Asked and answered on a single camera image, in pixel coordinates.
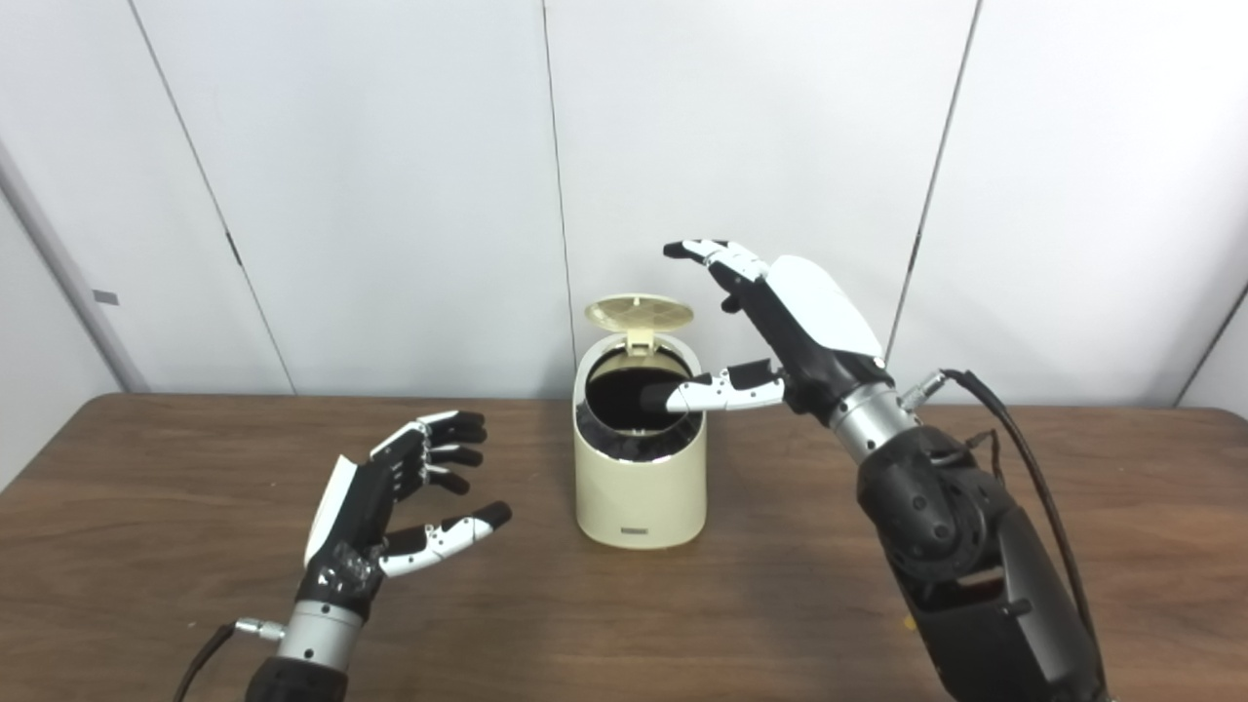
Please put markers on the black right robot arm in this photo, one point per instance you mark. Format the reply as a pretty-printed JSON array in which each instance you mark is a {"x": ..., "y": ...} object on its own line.
[{"x": 965, "y": 556}]

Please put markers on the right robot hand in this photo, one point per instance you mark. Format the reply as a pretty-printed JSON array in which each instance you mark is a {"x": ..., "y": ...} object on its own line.
[{"x": 809, "y": 322}]

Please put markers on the round cream bin lid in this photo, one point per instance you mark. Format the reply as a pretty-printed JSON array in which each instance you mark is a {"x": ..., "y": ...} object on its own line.
[{"x": 639, "y": 314}]

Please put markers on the cream-colored bin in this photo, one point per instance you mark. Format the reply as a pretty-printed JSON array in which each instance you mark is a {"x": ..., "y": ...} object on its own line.
[{"x": 639, "y": 497}]

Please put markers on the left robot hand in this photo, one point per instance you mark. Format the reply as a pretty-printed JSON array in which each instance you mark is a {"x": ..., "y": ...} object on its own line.
[{"x": 356, "y": 522}]

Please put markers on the black bin liner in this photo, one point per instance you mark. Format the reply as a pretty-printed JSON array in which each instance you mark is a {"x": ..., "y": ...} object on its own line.
[{"x": 614, "y": 400}]

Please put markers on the gray wall post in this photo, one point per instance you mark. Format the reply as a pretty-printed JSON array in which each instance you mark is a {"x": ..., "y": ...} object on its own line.
[{"x": 68, "y": 283}]

